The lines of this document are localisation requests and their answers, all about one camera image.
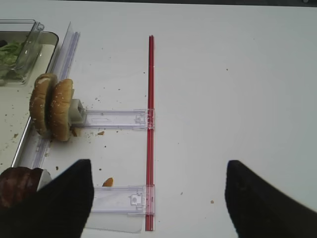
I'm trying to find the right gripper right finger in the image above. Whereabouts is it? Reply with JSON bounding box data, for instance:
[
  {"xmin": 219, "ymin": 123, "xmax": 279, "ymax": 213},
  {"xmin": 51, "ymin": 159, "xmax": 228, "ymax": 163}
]
[{"xmin": 225, "ymin": 160, "xmax": 317, "ymax": 238}]

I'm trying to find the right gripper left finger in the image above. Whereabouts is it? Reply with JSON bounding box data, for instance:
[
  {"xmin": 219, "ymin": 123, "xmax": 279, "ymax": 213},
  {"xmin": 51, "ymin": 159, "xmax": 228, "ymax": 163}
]
[{"xmin": 0, "ymin": 159, "xmax": 94, "ymax": 238}]

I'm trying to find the white pusher block meat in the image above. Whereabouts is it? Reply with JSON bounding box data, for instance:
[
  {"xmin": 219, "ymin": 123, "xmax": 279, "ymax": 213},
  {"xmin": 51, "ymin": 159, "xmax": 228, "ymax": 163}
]
[{"xmin": 37, "ymin": 169, "xmax": 52, "ymax": 191}]

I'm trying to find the bacon meat stack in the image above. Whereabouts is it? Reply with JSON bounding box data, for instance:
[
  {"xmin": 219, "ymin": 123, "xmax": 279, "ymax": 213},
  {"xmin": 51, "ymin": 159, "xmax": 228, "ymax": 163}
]
[{"xmin": 0, "ymin": 167, "xmax": 44, "ymax": 211}]

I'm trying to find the green lettuce in container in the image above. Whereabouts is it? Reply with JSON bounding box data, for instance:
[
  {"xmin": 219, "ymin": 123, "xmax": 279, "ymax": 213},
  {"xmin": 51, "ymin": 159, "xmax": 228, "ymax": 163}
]
[{"xmin": 0, "ymin": 40, "xmax": 24, "ymax": 79}]

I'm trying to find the orange food crumb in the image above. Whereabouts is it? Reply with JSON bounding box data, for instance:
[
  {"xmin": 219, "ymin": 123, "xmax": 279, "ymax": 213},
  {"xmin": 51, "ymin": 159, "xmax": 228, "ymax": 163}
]
[{"xmin": 103, "ymin": 177, "xmax": 114, "ymax": 187}]

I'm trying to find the right red strip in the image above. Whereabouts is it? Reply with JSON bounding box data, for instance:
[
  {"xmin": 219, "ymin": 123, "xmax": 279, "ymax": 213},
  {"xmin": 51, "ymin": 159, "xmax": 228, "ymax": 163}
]
[{"xmin": 145, "ymin": 35, "xmax": 155, "ymax": 232}]

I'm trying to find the white pusher block bun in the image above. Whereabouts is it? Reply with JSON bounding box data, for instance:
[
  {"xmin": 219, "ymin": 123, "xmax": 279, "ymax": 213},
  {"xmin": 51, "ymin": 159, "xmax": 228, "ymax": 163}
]
[{"xmin": 68, "ymin": 99, "xmax": 85, "ymax": 125}]

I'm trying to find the sesame bun rear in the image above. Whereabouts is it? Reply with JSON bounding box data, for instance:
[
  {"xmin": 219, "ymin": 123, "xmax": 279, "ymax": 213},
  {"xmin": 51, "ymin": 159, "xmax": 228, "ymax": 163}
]
[{"xmin": 49, "ymin": 78, "xmax": 73, "ymax": 142}]

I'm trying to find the sesame bun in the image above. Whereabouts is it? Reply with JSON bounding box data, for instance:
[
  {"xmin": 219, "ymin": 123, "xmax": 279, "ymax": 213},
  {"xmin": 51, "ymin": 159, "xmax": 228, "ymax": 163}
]
[
  {"xmin": 29, "ymin": 73, "xmax": 57, "ymax": 137},
  {"xmin": 49, "ymin": 78, "xmax": 73, "ymax": 142}
]

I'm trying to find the sesame bun front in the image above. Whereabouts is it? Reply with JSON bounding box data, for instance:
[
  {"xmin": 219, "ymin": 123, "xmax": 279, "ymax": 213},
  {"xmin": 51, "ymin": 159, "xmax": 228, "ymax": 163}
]
[{"xmin": 29, "ymin": 73, "xmax": 57, "ymax": 137}]

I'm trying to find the white metal tray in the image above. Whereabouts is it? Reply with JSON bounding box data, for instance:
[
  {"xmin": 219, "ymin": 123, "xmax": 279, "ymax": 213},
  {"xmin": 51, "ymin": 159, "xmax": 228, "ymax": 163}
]
[{"xmin": 0, "ymin": 32, "xmax": 59, "ymax": 171}]

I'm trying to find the clear plastic container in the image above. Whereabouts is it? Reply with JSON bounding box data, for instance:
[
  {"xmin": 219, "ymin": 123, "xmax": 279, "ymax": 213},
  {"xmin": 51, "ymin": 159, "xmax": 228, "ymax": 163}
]
[{"xmin": 0, "ymin": 19, "xmax": 44, "ymax": 86}]

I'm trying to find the right clear vertical rail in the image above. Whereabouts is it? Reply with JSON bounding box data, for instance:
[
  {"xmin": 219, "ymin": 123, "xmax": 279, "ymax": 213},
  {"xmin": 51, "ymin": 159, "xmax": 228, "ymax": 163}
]
[{"xmin": 29, "ymin": 23, "xmax": 83, "ymax": 168}]

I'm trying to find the lower right clear rail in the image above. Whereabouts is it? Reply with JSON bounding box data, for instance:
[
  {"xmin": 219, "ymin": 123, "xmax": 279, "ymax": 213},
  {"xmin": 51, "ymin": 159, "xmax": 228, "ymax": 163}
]
[{"xmin": 91, "ymin": 185, "xmax": 155, "ymax": 215}]

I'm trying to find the upper right clear rail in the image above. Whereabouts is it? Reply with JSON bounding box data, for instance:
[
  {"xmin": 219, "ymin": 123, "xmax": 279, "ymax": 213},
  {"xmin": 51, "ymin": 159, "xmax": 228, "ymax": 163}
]
[{"xmin": 74, "ymin": 109, "xmax": 155, "ymax": 130}]

